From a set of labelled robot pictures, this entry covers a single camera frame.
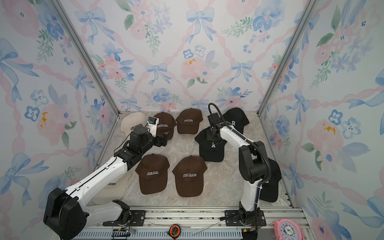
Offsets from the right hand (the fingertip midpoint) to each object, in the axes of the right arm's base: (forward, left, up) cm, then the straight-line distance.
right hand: (214, 135), depth 97 cm
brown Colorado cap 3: (-25, +15, -1) cm, 29 cm away
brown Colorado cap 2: (-24, +35, 0) cm, 43 cm away
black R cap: (-7, +2, -7) cm, 10 cm away
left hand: (-8, +30, +16) cm, 35 cm away
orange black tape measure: (-51, +21, -4) cm, 55 cm away
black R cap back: (+17, -18, -1) cm, 25 cm away
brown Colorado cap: (+14, +17, -1) cm, 22 cm away
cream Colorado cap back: (+12, +57, +1) cm, 58 cm away
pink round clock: (-50, -31, -5) cm, 59 cm away
